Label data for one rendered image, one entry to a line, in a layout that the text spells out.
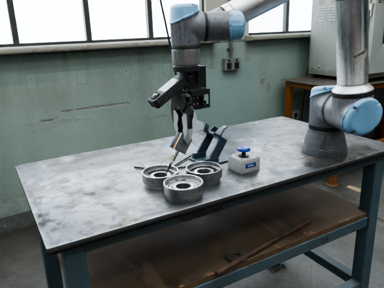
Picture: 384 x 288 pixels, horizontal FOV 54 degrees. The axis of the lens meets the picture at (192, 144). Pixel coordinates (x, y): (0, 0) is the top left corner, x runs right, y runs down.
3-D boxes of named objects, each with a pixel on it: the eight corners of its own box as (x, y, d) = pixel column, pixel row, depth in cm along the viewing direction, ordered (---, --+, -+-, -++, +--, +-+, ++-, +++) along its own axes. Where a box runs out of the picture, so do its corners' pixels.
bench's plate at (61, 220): (47, 257, 79) (46, 249, 78) (15, 171, 129) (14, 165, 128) (398, 151, 135) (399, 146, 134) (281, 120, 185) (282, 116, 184)
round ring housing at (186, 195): (204, 204, 96) (203, 189, 94) (162, 205, 96) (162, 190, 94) (203, 187, 106) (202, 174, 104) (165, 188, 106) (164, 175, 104)
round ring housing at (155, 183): (177, 191, 103) (176, 178, 102) (139, 191, 104) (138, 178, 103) (180, 177, 113) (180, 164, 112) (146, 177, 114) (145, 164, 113)
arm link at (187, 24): (205, 2, 93) (171, 3, 91) (206, 48, 96) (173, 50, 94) (198, 4, 100) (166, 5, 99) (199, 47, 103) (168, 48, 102)
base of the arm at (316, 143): (322, 142, 142) (324, 116, 139) (357, 152, 130) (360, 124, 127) (292, 149, 135) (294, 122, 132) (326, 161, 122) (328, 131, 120)
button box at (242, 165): (241, 175, 113) (241, 160, 112) (227, 168, 119) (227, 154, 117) (262, 170, 117) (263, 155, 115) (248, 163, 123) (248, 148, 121)
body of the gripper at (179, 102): (211, 110, 103) (210, 64, 100) (184, 114, 99) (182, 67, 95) (195, 106, 109) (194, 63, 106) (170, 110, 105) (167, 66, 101)
